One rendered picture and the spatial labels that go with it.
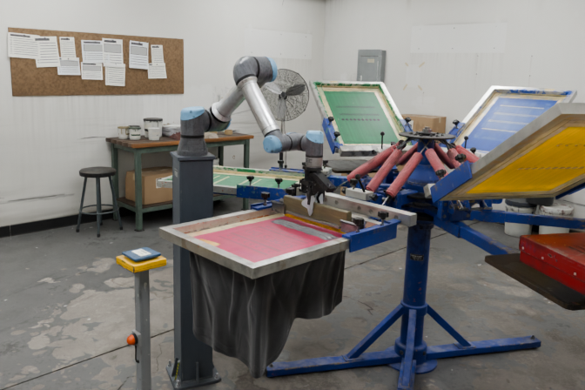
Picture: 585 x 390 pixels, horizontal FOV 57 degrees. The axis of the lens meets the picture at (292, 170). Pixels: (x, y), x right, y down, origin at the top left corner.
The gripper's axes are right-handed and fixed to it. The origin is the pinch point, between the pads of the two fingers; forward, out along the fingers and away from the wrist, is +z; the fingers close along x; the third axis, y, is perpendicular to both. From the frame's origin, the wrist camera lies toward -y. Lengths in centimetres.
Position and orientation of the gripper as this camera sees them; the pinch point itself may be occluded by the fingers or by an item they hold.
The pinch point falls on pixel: (315, 211)
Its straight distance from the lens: 238.1
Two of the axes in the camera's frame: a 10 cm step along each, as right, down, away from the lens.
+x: -7.2, 1.0, -6.9
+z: -0.3, 9.8, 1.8
